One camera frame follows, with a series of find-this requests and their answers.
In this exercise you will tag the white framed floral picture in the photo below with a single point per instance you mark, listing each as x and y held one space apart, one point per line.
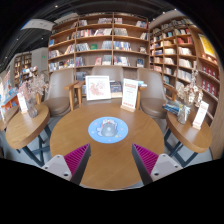
98 88

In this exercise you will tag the vase with pink dried flowers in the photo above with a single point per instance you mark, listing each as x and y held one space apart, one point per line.
33 86

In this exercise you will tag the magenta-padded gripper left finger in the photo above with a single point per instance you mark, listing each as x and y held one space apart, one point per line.
58 165

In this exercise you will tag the round blue mouse pad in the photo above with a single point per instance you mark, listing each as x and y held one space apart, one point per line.
95 133

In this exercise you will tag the glass vase with dried flowers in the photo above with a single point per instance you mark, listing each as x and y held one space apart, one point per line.
190 91

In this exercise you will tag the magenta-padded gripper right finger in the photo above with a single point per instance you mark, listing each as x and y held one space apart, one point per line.
163 165

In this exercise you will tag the dark blue book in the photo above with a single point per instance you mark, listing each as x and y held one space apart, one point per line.
116 88

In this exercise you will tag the white sign on wooden base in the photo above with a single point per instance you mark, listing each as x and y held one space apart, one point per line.
129 94

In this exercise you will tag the grey computer mouse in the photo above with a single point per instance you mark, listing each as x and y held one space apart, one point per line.
108 130

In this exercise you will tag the distant wooden bookshelf unit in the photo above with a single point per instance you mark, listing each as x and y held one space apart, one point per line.
22 66

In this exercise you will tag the brown upholstered armchair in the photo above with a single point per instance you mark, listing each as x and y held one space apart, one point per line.
58 90
151 96
106 70

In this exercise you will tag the small white table sign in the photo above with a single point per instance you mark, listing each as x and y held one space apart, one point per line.
201 115
22 102

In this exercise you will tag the wooden bookshelf unit with books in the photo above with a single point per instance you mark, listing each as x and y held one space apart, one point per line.
100 43

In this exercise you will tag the stack of books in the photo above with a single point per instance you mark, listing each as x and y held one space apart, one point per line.
171 107

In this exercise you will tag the wooden side table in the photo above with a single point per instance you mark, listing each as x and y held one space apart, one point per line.
26 128
186 135

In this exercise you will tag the curved wooden bookshelf unit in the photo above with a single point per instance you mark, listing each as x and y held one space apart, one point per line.
180 50

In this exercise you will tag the pale blue book stack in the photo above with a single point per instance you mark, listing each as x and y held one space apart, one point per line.
141 83

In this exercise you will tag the white hanging ceiling sign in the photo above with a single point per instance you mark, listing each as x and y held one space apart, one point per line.
38 24

